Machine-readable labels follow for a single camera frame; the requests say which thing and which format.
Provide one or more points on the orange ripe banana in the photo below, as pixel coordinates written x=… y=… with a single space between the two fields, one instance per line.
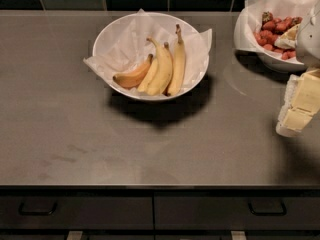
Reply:
x=134 y=78

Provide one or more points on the pile of red strawberries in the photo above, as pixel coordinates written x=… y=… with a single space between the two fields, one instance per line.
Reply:
x=272 y=28

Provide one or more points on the white strawberry bowl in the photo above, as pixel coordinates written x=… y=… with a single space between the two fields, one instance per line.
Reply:
x=249 y=23

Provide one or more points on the white banana bowl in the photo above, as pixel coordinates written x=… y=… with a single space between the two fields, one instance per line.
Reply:
x=110 y=34

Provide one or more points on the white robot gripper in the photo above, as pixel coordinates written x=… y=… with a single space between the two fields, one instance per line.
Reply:
x=310 y=42

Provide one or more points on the left black drawer handle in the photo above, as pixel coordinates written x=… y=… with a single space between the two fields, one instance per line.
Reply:
x=42 y=208

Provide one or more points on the right dark drawer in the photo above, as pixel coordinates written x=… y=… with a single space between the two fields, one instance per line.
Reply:
x=232 y=213

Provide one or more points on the white paper strawberry liner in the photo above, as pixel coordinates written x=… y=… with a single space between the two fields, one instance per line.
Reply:
x=281 y=8

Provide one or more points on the white paper bowl liner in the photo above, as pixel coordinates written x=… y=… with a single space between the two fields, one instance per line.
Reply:
x=126 y=47

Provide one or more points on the black drawer handle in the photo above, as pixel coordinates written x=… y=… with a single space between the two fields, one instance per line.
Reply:
x=42 y=208
x=267 y=207

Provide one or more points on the right yellow banana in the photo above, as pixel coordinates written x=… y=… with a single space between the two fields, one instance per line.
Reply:
x=179 y=62

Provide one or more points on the right black drawer handle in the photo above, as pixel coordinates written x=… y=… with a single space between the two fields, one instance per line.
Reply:
x=267 y=207

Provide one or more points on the thin yellow banana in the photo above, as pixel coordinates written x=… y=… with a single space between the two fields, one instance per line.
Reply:
x=149 y=76

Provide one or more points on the left dark drawer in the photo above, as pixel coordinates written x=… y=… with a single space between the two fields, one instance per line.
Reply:
x=106 y=213

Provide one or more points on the large yellow banana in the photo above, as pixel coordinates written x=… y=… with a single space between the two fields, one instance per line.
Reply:
x=164 y=71

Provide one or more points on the dark drawer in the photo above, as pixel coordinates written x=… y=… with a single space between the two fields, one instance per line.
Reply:
x=106 y=213
x=232 y=213

